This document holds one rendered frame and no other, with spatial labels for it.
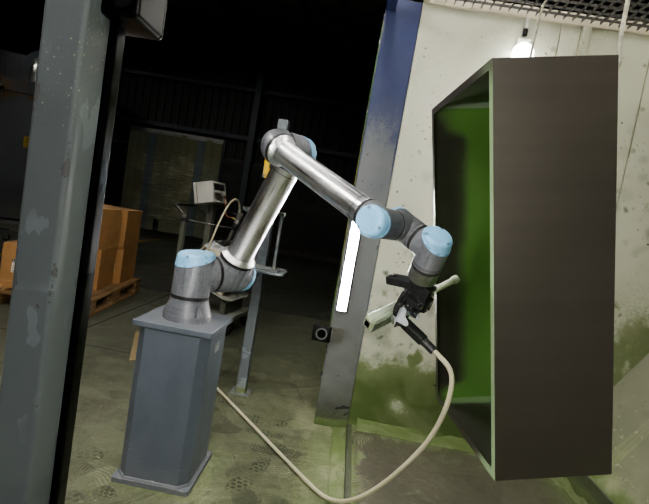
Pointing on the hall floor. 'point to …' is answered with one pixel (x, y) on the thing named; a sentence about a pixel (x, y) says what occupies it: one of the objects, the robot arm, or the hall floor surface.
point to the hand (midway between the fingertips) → (398, 318)
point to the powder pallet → (91, 297)
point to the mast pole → (48, 249)
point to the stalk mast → (255, 304)
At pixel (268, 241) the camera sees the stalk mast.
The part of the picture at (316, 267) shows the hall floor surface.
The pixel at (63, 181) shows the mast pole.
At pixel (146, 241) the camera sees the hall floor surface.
